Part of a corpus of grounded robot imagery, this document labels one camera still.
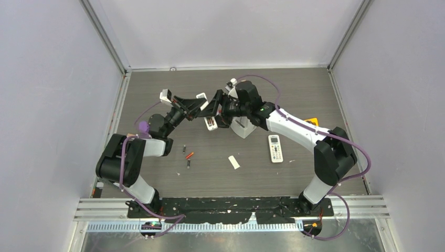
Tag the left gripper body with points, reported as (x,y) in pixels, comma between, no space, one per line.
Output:
(177,115)

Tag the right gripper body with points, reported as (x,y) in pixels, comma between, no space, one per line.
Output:
(230,108)

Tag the black orange battery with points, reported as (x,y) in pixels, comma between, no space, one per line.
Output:
(189,156)

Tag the white battery cover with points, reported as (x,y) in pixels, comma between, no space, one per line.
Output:
(234,162)

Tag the white long remote control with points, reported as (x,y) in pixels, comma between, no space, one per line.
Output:
(211,123)

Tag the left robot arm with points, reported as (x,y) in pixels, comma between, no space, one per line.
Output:
(121,160)

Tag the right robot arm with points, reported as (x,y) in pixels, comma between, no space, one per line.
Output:
(333,153)

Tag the small white remote control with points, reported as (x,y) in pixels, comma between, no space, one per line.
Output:
(275,149)

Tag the purple toy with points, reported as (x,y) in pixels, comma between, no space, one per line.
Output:
(143,128)

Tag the yellow triangle toy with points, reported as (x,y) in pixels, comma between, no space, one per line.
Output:
(313,121)

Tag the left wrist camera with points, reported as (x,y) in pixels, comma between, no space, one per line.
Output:
(166,97)

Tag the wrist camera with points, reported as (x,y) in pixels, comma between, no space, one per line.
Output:
(231,84)
(166,97)

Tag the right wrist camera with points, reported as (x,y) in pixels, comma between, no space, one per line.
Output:
(231,84)

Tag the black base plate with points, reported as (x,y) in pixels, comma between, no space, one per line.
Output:
(238,210)

